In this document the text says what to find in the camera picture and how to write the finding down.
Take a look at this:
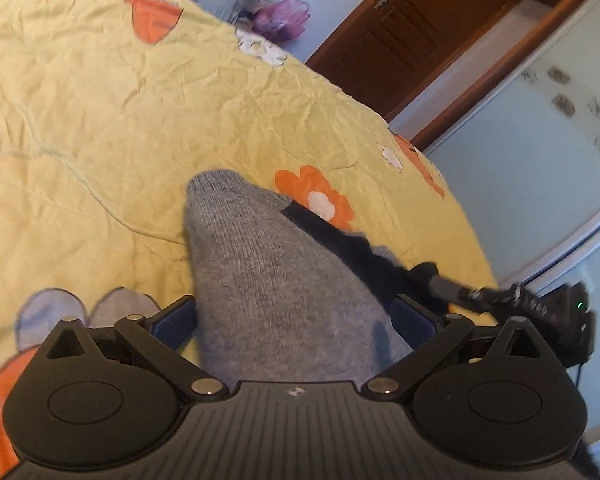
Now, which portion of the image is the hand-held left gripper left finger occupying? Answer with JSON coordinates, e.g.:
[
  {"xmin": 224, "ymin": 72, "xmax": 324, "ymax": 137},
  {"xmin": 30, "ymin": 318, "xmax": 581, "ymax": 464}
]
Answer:
[{"xmin": 45, "ymin": 296, "xmax": 228, "ymax": 402}]

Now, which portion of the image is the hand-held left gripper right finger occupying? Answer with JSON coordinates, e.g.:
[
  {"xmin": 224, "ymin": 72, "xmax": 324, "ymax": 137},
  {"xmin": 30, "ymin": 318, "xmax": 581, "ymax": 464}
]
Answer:
[{"xmin": 362, "ymin": 295, "xmax": 551, "ymax": 402}]

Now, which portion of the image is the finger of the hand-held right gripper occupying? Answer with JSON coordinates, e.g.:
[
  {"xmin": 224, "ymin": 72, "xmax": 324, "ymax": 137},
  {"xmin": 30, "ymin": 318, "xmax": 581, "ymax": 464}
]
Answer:
[{"xmin": 414, "ymin": 261, "xmax": 525, "ymax": 312}]

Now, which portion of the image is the navy and grey knit sweater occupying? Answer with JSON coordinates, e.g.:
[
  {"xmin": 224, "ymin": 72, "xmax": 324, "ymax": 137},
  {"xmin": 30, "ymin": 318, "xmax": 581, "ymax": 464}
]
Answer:
[{"xmin": 184, "ymin": 170, "xmax": 441, "ymax": 392}]

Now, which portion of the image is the frosted glass sliding door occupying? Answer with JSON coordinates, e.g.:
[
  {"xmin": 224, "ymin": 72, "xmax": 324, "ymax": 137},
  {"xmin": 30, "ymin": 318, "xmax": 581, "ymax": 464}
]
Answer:
[{"xmin": 425, "ymin": 0, "xmax": 600, "ymax": 283}]

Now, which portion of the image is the yellow flower print blanket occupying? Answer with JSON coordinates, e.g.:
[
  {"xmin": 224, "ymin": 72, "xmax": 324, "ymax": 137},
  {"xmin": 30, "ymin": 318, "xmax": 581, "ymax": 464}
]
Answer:
[{"xmin": 0, "ymin": 0, "xmax": 498, "ymax": 480}]

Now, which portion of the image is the brown wooden door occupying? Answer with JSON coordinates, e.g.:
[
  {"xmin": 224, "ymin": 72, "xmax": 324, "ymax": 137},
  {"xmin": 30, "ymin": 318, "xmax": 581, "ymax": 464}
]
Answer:
[{"xmin": 305, "ymin": 0, "xmax": 527, "ymax": 123}]

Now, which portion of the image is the purple plastic bag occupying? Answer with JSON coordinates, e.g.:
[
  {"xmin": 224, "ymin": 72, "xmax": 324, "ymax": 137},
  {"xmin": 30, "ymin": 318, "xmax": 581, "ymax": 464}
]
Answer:
[{"xmin": 252, "ymin": 0, "xmax": 312, "ymax": 42}]

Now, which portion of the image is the brown wooden door frame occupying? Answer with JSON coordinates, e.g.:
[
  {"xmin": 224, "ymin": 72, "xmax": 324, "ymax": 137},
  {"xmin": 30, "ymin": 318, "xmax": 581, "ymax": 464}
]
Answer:
[{"xmin": 387, "ymin": 0, "xmax": 600, "ymax": 152}]

